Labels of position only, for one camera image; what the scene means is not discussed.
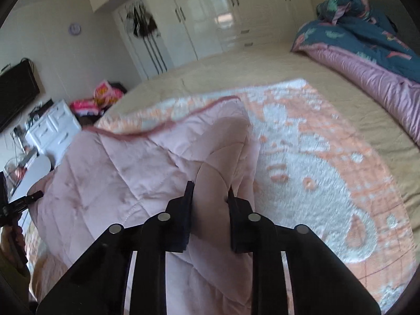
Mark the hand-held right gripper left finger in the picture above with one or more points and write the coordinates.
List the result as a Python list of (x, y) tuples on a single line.
[(182, 226)]

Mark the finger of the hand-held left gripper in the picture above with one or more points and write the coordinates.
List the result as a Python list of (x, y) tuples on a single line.
[(28, 199)]

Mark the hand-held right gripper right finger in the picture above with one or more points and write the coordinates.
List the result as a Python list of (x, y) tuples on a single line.
[(238, 229)]

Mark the pink quilted jacket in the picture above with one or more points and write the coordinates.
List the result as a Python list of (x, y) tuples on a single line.
[(131, 170)]

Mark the person's left forearm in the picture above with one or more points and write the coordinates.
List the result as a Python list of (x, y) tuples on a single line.
[(13, 279)]

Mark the pile of pink clothes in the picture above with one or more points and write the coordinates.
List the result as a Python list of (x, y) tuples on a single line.
[(98, 98)]

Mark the hanging dark clothes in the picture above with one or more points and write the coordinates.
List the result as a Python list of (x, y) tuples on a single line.
[(141, 23)]

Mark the person's left hand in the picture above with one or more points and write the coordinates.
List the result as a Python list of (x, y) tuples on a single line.
[(8, 241)]

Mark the white rounded chair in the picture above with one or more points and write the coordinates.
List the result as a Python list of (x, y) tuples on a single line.
[(34, 174)]

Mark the white chest of drawers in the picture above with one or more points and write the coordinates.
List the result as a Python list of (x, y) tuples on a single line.
[(55, 128)]

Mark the orange and white blanket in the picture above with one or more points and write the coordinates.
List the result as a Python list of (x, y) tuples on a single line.
[(311, 170)]

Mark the bed with beige bedspread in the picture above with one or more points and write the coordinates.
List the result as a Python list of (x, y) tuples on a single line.
[(246, 69)]

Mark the blue floral quilt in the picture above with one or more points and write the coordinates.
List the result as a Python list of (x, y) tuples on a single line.
[(344, 39)]

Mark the white wardrobe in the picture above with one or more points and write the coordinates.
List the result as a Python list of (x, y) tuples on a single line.
[(203, 6)]

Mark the black wall television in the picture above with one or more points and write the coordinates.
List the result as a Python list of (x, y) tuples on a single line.
[(14, 95)]

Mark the purple wall clock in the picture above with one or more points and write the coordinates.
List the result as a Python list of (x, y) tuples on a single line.
[(75, 28)]

